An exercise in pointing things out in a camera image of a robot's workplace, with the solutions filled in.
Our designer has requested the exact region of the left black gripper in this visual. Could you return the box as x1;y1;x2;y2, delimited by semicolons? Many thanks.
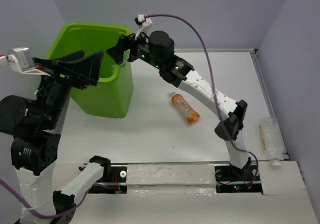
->
38;47;109;124

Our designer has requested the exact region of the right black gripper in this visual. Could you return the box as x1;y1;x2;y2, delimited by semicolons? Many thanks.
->
107;26;164;69

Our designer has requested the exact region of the clear bottle front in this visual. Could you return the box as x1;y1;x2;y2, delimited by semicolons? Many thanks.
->
109;64;118;75

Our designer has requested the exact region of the clear bottle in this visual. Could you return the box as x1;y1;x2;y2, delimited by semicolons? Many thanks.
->
109;64;118;75
257;117;285;167

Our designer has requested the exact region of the orange drink bottle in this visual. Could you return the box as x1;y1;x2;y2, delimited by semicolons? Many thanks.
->
170;92;200;125

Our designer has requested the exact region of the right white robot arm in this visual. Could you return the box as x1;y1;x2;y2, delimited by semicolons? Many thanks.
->
106;31;252;180

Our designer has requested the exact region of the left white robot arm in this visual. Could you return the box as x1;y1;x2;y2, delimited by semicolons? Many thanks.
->
0;48;112;223

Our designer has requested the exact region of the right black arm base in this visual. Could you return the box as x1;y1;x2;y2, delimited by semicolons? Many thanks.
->
214;165;263;194

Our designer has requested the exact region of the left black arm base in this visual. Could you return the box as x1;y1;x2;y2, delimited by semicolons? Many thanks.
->
89;165;127;194

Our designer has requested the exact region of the green plastic bin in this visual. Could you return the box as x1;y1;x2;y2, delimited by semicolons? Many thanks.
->
46;22;134;118

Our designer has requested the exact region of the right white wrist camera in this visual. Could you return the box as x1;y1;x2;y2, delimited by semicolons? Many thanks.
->
134;14;153;40

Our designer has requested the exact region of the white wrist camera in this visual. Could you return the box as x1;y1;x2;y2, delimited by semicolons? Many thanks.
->
0;47;46;75
134;14;153;40

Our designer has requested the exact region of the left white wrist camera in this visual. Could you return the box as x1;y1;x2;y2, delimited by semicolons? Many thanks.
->
0;47;46;75

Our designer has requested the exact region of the aluminium table edge rail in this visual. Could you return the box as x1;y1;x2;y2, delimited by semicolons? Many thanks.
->
175;48;256;53

